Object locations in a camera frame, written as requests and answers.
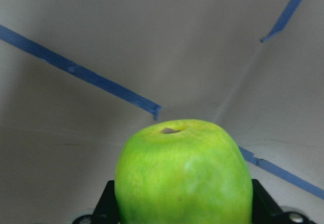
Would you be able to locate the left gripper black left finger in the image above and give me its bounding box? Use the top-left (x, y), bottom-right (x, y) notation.
top-left (92, 180), bottom-right (119, 224)

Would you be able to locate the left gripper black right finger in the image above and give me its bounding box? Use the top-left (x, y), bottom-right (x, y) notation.
top-left (252, 179), bottom-right (284, 224)

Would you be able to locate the green apple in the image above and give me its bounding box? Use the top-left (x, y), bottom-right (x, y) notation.
top-left (114, 120), bottom-right (253, 223)

